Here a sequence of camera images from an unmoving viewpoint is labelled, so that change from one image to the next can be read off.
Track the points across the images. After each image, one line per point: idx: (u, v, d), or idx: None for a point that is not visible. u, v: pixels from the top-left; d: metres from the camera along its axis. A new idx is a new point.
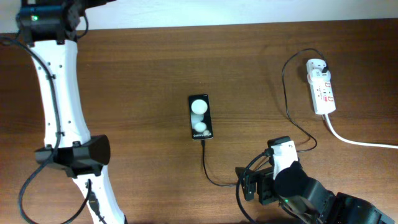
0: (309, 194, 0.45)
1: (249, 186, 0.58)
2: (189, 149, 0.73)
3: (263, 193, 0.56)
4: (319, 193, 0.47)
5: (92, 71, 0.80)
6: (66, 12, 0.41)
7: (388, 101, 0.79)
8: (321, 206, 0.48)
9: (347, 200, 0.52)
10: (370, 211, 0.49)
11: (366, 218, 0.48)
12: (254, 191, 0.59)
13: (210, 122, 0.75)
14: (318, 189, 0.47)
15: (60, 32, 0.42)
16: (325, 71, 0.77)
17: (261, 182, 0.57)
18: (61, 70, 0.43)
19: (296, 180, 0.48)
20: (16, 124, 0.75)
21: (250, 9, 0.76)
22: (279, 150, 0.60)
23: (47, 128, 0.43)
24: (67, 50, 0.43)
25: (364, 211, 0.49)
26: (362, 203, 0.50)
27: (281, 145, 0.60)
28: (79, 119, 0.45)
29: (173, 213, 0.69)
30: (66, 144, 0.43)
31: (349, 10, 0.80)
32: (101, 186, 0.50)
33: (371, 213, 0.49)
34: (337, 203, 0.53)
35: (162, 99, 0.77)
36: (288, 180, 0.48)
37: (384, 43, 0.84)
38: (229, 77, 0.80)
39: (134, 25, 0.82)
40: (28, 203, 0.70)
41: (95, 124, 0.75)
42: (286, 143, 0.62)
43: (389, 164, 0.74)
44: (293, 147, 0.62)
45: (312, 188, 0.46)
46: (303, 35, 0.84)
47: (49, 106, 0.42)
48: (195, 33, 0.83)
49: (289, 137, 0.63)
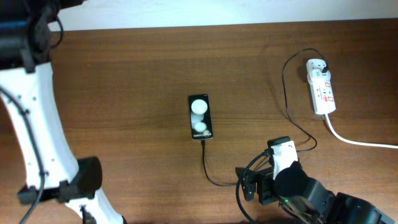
0: (309, 195, 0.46)
1: (249, 186, 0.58)
2: (189, 149, 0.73)
3: (263, 193, 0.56)
4: (319, 193, 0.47)
5: (92, 71, 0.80)
6: (32, 32, 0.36)
7: (388, 101, 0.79)
8: (321, 206, 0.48)
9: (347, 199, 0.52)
10: (370, 211, 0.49)
11: (365, 218, 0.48)
12: (254, 192, 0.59)
13: (210, 122, 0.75)
14: (318, 190, 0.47)
15: (27, 60, 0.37)
16: (325, 71, 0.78)
17: (261, 182, 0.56)
18: (35, 103, 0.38)
19: (296, 181, 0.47)
20: None
21: (250, 9, 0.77)
22: (278, 150, 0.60)
23: (28, 168, 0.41)
24: (39, 79, 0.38)
25: (364, 211, 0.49)
26: (362, 203, 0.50)
27: (281, 145, 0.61)
28: (63, 152, 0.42)
29: (173, 213, 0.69)
30: (53, 183, 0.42)
31: (348, 10, 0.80)
32: (96, 205, 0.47)
33: (371, 213, 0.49)
34: (336, 202, 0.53)
35: (162, 98, 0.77)
36: (288, 180, 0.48)
37: (383, 43, 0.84)
38: (229, 76, 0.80)
39: (134, 25, 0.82)
40: None
41: (95, 123, 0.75)
42: (286, 143, 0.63)
43: (389, 163, 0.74)
44: (293, 147, 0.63)
45: (312, 189, 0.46)
46: (303, 35, 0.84)
47: (27, 145, 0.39)
48: (195, 33, 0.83)
49: (289, 137, 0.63)
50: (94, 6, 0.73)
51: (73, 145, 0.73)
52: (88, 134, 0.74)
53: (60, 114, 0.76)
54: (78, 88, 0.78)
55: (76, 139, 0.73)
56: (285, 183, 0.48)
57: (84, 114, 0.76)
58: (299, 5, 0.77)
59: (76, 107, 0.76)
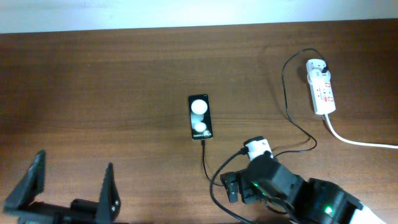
0: (273, 176, 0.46)
1: (231, 187, 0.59)
2: (189, 149, 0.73)
3: (245, 191, 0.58)
4: (286, 175, 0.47)
5: (93, 71, 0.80)
6: None
7: (387, 101, 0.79)
8: (288, 188, 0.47)
9: (317, 183, 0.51)
10: (337, 193, 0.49)
11: (331, 201, 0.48)
12: (236, 192, 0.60)
13: (210, 122, 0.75)
14: (283, 172, 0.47)
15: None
16: (325, 71, 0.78)
17: (240, 180, 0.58)
18: None
19: (265, 165, 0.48)
20: (16, 124, 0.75)
21: (250, 9, 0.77)
22: (254, 147, 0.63)
23: None
24: None
25: (331, 193, 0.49)
26: (331, 185, 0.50)
27: (255, 143, 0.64)
28: None
29: (173, 213, 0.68)
30: None
31: (347, 10, 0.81)
32: None
33: (337, 195, 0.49)
34: (306, 185, 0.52)
35: (162, 99, 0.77)
36: (259, 165, 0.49)
37: (382, 43, 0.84)
38: (229, 77, 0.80)
39: (135, 26, 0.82)
40: None
41: (95, 123, 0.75)
42: (260, 140, 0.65)
43: (388, 163, 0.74)
44: (267, 144, 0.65)
45: (277, 170, 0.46)
46: (303, 36, 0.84)
47: None
48: (195, 33, 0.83)
49: (262, 135, 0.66)
50: (94, 6, 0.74)
51: (74, 145, 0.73)
52: (88, 134, 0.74)
53: (61, 114, 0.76)
54: (78, 88, 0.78)
55: (76, 139, 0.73)
56: (255, 167, 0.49)
57: (84, 114, 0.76)
58: (299, 6, 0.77)
59: (76, 107, 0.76)
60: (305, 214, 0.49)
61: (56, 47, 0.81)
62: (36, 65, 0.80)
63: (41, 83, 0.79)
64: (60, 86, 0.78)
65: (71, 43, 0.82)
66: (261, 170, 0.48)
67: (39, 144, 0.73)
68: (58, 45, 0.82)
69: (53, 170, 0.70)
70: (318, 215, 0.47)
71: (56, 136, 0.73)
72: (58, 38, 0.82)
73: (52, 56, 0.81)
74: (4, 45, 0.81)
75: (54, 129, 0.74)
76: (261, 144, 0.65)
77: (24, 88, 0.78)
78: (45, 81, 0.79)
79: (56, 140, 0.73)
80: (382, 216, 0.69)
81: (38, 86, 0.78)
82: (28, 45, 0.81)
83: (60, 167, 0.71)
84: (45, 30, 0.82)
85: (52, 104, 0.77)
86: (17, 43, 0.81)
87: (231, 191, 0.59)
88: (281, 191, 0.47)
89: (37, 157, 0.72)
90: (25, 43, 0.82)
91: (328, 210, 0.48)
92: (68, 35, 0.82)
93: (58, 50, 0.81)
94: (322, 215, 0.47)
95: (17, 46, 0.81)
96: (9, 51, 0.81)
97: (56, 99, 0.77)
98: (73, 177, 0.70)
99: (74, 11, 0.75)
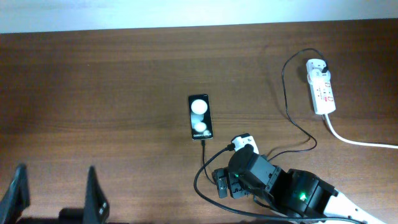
0: (252, 166, 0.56)
1: (220, 182, 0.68)
2: (189, 149, 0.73)
3: (233, 186, 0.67)
4: (263, 167, 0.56)
5: (93, 71, 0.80)
6: None
7: (387, 101, 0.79)
8: (267, 178, 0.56)
9: (294, 173, 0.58)
10: (313, 181, 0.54)
11: (306, 189, 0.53)
12: (225, 188, 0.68)
13: (210, 122, 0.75)
14: (260, 162, 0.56)
15: None
16: (325, 71, 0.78)
17: (229, 176, 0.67)
18: None
19: (243, 157, 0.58)
20: (17, 124, 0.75)
21: (250, 9, 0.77)
22: (239, 144, 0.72)
23: None
24: None
25: (308, 182, 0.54)
26: (307, 174, 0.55)
27: (240, 140, 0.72)
28: None
29: (173, 213, 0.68)
30: None
31: (347, 10, 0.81)
32: None
33: (314, 183, 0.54)
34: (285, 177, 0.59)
35: (162, 99, 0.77)
36: (238, 158, 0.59)
37: (382, 43, 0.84)
38: (229, 76, 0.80)
39: (135, 26, 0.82)
40: (27, 204, 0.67)
41: (96, 123, 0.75)
42: (246, 137, 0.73)
43: (388, 163, 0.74)
44: (252, 140, 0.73)
45: (255, 161, 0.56)
46: (303, 36, 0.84)
47: None
48: (195, 33, 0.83)
49: (248, 133, 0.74)
50: (94, 6, 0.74)
51: (74, 145, 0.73)
52: (89, 134, 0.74)
53: (61, 114, 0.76)
54: (78, 88, 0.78)
55: (76, 139, 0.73)
56: (236, 160, 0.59)
57: (84, 114, 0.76)
58: (299, 6, 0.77)
59: (76, 107, 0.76)
60: (283, 201, 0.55)
61: (56, 47, 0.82)
62: (36, 65, 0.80)
63: (41, 83, 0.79)
64: (60, 86, 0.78)
65: (72, 43, 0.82)
66: (238, 163, 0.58)
67: (39, 144, 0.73)
68: (58, 45, 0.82)
69: (54, 170, 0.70)
70: (293, 203, 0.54)
71: (56, 136, 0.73)
72: (58, 39, 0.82)
73: (53, 56, 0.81)
74: (5, 45, 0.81)
75: (54, 129, 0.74)
76: (247, 140, 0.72)
77: (24, 88, 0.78)
78: (45, 81, 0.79)
79: (56, 140, 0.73)
80: (382, 216, 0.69)
81: (38, 86, 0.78)
82: (28, 45, 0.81)
83: (60, 167, 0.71)
84: (46, 30, 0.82)
85: (52, 104, 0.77)
86: (18, 43, 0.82)
87: (219, 186, 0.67)
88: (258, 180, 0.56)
89: (37, 157, 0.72)
90: (25, 43, 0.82)
91: (303, 196, 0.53)
92: (68, 35, 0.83)
93: (58, 50, 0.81)
94: (297, 201, 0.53)
95: (18, 46, 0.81)
96: (9, 51, 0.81)
97: (56, 99, 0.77)
98: (73, 177, 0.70)
99: (74, 11, 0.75)
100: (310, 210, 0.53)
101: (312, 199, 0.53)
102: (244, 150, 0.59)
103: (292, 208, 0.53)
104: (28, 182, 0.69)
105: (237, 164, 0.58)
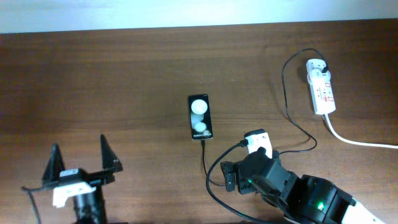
0: (267, 173, 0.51)
1: (228, 177, 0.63)
2: (189, 149, 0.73)
3: (242, 183, 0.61)
4: (278, 173, 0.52)
5: (93, 71, 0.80)
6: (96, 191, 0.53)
7: (387, 101, 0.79)
8: (282, 184, 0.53)
9: (309, 180, 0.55)
10: (330, 189, 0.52)
11: (324, 198, 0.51)
12: (233, 182, 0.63)
13: (210, 122, 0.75)
14: (276, 168, 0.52)
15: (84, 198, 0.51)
16: (325, 71, 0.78)
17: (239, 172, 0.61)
18: None
19: (258, 162, 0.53)
20: (17, 124, 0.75)
21: (250, 9, 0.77)
22: (251, 142, 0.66)
23: None
24: None
25: (323, 189, 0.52)
26: (323, 182, 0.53)
27: (254, 137, 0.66)
28: None
29: (173, 214, 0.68)
30: None
31: (347, 10, 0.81)
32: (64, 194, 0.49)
33: (331, 190, 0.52)
34: (298, 183, 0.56)
35: (162, 99, 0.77)
36: (252, 163, 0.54)
37: (382, 43, 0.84)
38: (229, 76, 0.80)
39: (135, 26, 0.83)
40: (28, 203, 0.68)
41: (96, 123, 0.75)
42: (261, 134, 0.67)
43: (388, 163, 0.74)
44: (267, 137, 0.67)
45: (270, 168, 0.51)
46: (303, 36, 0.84)
47: None
48: (195, 33, 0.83)
49: (263, 129, 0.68)
50: (94, 6, 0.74)
51: (74, 145, 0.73)
52: (89, 134, 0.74)
53: (61, 114, 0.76)
54: (78, 88, 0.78)
55: (77, 139, 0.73)
56: (249, 165, 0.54)
57: (84, 114, 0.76)
58: (300, 6, 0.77)
59: (76, 107, 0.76)
60: (297, 209, 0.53)
61: (56, 47, 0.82)
62: (36, 65, 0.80)
63: (42, 83, 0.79)
64: (60, 86, 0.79)
65: (72, 43, 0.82)
66: (253, 167, 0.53)
67: (39, 144, 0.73)
68: (58, 45, 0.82)
69: None
70: (310, 211, 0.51)
71: (56, 136, 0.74)
72: (58, 39, 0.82)
73: (53, 56, 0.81)
74: (4, 45, 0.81)
75: (54, 129, 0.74)
76: (261, 137, 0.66)
77: (24, 88, 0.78)
78: (45, 81, 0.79)
79: (56, 140, 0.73)
80: (382, 216, 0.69)
81: (38, 86, 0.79)
82: (28, 45, 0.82)
83: None
84: (46, 31, 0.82)
85: (52, 104, 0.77)
86: (18, 43, 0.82)
87: (227, 181, 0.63)
88: (273, 186, 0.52)
89: (37, 157, 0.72)
90: (25, 43, 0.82)
91: (321, 206, 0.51)
92: (69, 35, 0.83)
93: (58, 50, 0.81)
94: (314, 210, 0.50)
95: (18, 46, 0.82)
96: (9, 51, 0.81)
97: (56, 99, 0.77)
98: None
99: (74, 11, 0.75)
100: (327, 219, 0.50)
101: (329, 208, 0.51)
102: (259, 154, 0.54)
103: (308, 216, 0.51)
104: (28, 182, 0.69)
105: (252, 167, 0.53)
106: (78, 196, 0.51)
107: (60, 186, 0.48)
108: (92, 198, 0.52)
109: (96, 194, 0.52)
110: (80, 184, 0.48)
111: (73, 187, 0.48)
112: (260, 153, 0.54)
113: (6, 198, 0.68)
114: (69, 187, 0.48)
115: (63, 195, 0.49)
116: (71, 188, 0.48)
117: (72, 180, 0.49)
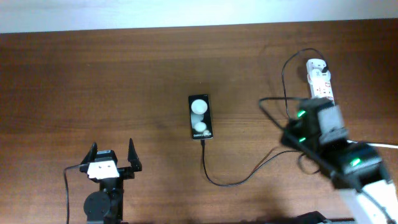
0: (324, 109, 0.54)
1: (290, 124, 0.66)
2: (189, 149, 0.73)
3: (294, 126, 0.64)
4: (334, 116, 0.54)
5: (93, 71, 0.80)
6: (118, 180, 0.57)
7: (387, 101, 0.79)
8: (331, 128, 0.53)
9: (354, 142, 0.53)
10: (374, 156, 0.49)
11: (364, 157, 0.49)
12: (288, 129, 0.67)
13: (210, 122, 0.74)
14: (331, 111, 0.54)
15: (109, 183, 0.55)
16: (324, 71, 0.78)
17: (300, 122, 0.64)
18: None
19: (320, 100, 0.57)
20: (17, 124, 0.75)
21: (249, 9, 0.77)
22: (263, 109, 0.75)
23: None
24: None
25: (370, 152, 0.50)
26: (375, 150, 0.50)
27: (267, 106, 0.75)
28: None
29: (173, 214, 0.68)
30: None
31: (347, 10, 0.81)
32: (100, 167, 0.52)
33: (375, 158, 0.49)
34: (342, 141, 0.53)
35: (162, 98, 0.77)
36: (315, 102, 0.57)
37: (382, 43, 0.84)
38: (229, 76, 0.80)
39: (134, 26, 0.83)
40: (28, 203, 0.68)
41: (95, 122, 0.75)
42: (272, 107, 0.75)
43: (389, 163, 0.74)
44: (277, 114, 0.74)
45: (327, 107, 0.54)
46: (303, 36, 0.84)
47: None
48: (194, 33, 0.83)
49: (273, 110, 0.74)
50: (94, 6, 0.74)
51: (74, 145, 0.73)
52: (88, 134, 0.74)
53: (61, 114, 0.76)
54: (78, 87, 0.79)
55: (77, 139, 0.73)
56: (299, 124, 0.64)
57: (84, 114, 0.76)
58: (299, 6, 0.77)
59: (76, 107, 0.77)
60: (332, 154, 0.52)
61: (56, 47, 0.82)
62: (37, 64, 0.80)
63: (41, 83, 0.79)
64: (60, 86, 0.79)
65: (72, 43, 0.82)
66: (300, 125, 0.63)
67: (40, 144, 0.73)
68: (58, 45, 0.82)
69: (53, 170, 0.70)
70: (341, 158, 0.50)
71: (56, 137, 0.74)
72: (58, 39, 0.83)
73: (53, 56, 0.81)
74: (5, 46, 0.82)
75: (53, 129, 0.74)
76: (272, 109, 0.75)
77: (24, 87, 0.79)
78: (45, 81, 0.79)
79: (56, 140, 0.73)
80: None
81: (38, 86, 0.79)
82: (29, 45, 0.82)
83: (60, 167, 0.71)
84: (46, 30, 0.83)
85: (52, 104, 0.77)
86: (18, 43, 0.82)
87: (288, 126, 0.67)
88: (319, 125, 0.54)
89: (37, 156, 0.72)
90: (26, 43, 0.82)
91: (356, 162, 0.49)
92: (69, 35, 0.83)
93: (58, 50, 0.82)
94: (348, 161, 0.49)
95: (18, 46, 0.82)
96: (10, 51, 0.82)
97: (56, 98, 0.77)
98: (73, 177, 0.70)
99: (74, 12, 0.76)
100: (352, 177, 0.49)
101: (363, 169, 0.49)
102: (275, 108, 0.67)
103: (340, 163, 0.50)
104: (28, 182, 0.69)
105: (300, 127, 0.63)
106: (104, 180, 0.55)
107: (94, 162, 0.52)
108: (115, 182, 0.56)
109: (119, 178, 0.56)
110: (109, 162, 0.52)
111: (103, 163, 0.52)
112: (324, 106, 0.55)
113: (6, 198, 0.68)
114: (101, 163, 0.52)
115: (96, 170, 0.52)
116: (102, 164, 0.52)
117: (103, 157, 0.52)
